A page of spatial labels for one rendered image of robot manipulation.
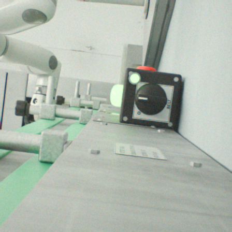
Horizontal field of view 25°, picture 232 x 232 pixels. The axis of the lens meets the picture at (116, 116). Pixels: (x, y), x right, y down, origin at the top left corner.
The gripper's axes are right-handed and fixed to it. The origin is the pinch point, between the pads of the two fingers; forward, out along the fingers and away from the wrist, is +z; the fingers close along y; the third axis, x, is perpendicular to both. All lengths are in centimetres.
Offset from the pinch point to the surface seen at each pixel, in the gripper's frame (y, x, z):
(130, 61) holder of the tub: -17.0, -39.6, -24.6
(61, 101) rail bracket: -26.4, -25.1, -9.3
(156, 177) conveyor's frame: -120, -96, 11
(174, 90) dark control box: -81, -80, -3
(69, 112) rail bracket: -74, -59, 1
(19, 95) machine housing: 35, 39, -21
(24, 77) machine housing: 34, 38, -29
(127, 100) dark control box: -83, -74, 0
